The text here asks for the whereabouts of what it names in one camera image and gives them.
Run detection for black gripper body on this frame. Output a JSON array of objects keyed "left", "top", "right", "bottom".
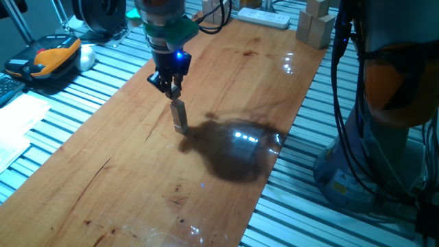
[{"left": 152, "top": 49, "right": 193, "bottom": 79}]

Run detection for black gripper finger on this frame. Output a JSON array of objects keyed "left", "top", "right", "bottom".
[
  {"left": 146, "top": 71, "right": 173, "bottom": 101},
  {"left": 172, "top": 73, "right": 185, "bottom": 91}
]

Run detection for dark sleeved forearm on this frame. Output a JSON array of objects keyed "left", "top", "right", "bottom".
[{"left": 0, "top": 0, "right": 28, "bottom": 20}]

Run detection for medium wooden block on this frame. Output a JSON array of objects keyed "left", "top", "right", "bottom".
[
  {"left": 201, "top": 0, "right": 217, "bottom": 24},
  {"left": 221, "top": 0, "right": 231, "bottom": 25}
]

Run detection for white computer mouse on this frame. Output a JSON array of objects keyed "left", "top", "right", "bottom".
[{"left": 74, "top": 45, "right": 97, "bottom": 72}]

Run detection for white power strip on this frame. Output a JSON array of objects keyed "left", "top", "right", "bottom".
[{"left": 237, "top": 7, "right": 292, "bottom": 30}]

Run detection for orange black teach pendant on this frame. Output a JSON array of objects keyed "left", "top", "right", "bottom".
[{"left": 4, "top": 34, "right": 82, "bottom": 82}]

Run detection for large wooden block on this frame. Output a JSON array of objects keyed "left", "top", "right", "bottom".
[
  {"left": 298, "top": 9, "right": 313, "bottom": 31},
  {"left": 295, "top": 25, "right": 310, "bottom": 45},
  {"left": 306, "top": 0, "right": 331, "bottom": 19},
  {"left": 307, "top": 13, "right": 336, "bottom": 50}
]

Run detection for glossy wooden board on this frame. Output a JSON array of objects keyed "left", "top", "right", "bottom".
[{"left": 0, "top": 15, "right": 327, "bottom": 247}]

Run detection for white paper sheets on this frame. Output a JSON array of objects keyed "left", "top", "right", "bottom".
[{"left": 0, "top": 93, "right": 52, "bottom": 172}]

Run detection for black computer keyboard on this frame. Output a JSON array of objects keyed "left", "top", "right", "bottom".
[{"left": 0, "top": 73, "right": 27, "bottom": 106}]

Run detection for grey fan base plate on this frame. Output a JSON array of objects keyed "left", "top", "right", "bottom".
[{"left": 65, "top": 15, "right": 139, "bottom": 48}]

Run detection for grey metal frame post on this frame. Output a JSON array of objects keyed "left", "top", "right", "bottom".
[{"left": 1, "top": 0, "right": 36, "bottom": 45}]

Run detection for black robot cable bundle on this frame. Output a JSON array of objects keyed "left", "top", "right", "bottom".
[{"left": 191, "top": 0, "right": 439, "bottom": 207}]

